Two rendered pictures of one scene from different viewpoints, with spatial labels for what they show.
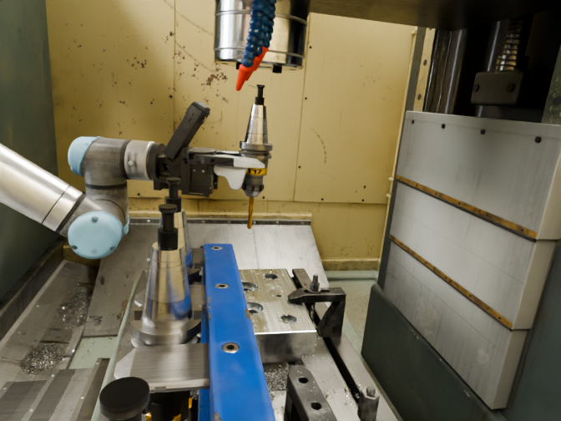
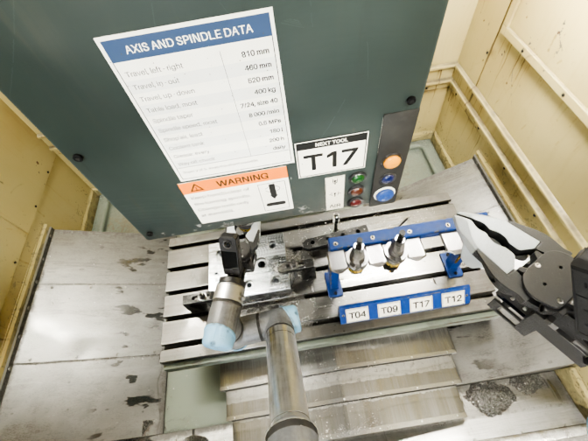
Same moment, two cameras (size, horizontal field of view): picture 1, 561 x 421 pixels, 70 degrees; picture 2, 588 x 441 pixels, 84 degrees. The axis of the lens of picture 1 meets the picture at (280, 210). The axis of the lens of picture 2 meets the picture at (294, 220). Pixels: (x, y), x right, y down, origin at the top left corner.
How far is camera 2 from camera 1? 0.97 m
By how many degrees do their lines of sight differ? 69
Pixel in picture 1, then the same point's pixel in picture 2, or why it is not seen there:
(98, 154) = (235, 322)
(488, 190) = not seen: hidden behind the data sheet
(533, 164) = not seen: hidden behind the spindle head
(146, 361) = (415, 253)
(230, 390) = (426, 229)
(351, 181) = (29, 170)
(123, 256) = (60, 421)
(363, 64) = not seen: outside the picture
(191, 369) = (416, 241)
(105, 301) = (126, 423)
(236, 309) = (388, 231)
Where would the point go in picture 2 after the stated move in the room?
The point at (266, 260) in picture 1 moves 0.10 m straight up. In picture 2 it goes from (97, 276) to (83, 267)
